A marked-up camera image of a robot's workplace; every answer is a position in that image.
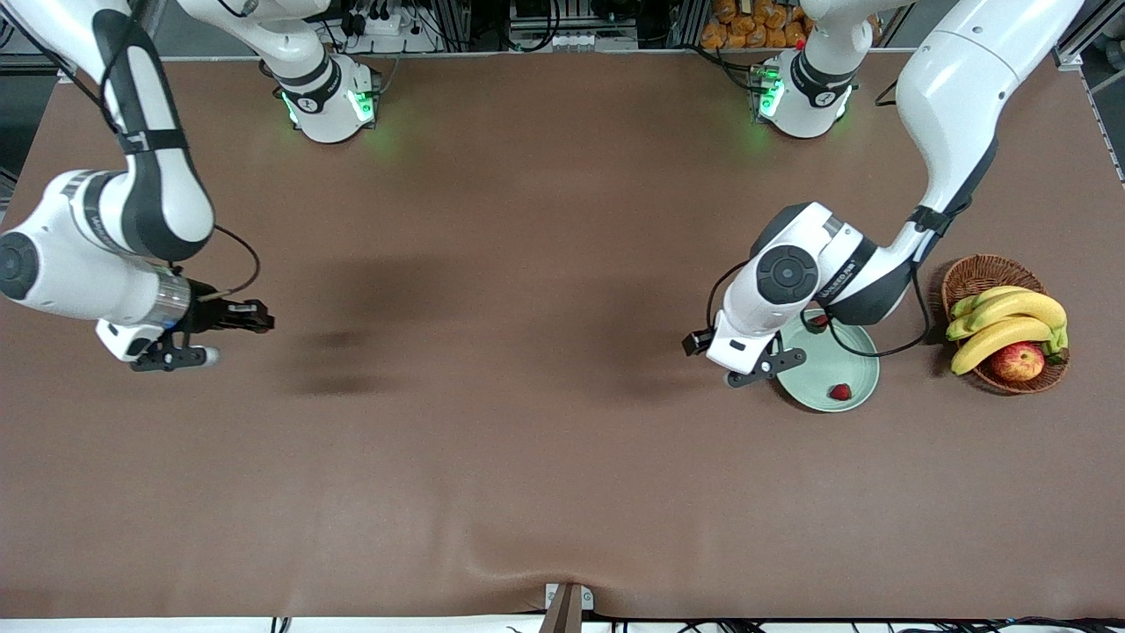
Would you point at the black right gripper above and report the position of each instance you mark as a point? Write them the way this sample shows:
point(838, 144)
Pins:
point(208, 316)

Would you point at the light green round plate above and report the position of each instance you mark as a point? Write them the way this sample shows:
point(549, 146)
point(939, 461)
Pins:
point(844, 365)

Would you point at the white power strip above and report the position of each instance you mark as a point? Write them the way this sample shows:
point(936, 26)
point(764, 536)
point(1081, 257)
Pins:
point(387, 22)

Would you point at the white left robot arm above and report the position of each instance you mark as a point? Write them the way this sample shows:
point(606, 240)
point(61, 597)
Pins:
point(958, 97)

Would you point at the bag of orange buns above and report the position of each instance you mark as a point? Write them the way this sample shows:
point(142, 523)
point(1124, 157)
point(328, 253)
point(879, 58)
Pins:
point(756, 26)

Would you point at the yellow banana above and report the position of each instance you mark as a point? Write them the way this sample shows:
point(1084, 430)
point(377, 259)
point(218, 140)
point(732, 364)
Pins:
point(967, 305)
point(993, 338)
point(1028, 306)
point(958, 330)

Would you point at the brown table mat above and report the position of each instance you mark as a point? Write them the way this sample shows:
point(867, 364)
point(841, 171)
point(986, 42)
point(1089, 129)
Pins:
point(439, 483)

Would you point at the brown wicker basket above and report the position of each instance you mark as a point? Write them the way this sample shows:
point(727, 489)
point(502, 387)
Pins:
point(980, 272)

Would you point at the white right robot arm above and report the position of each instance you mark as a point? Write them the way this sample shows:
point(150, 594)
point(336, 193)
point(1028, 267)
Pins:
point(61, 272)

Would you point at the metal table corner bracket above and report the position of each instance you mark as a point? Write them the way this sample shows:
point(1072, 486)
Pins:
point(1070, 57)

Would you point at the red yellow apple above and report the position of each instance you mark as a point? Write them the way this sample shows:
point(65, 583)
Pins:
point(1018, 362)

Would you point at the white connector block row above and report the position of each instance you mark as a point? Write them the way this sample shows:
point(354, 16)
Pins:
point(571, 41)

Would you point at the metal table edge clamp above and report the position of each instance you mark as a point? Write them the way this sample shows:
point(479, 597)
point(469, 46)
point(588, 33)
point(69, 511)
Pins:
point(567, 611)

